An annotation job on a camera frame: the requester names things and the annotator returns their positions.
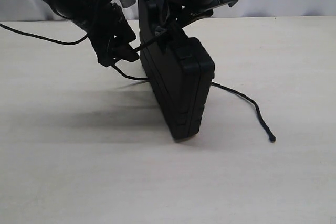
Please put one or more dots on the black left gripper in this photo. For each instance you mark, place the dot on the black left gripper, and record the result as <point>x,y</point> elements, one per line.
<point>109,32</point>

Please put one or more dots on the black plastic carrying case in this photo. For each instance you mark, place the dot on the black plastic carrying case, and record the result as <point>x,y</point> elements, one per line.
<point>180,72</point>

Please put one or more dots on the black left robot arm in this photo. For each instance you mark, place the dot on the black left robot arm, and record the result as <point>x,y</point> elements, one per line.
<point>67,10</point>

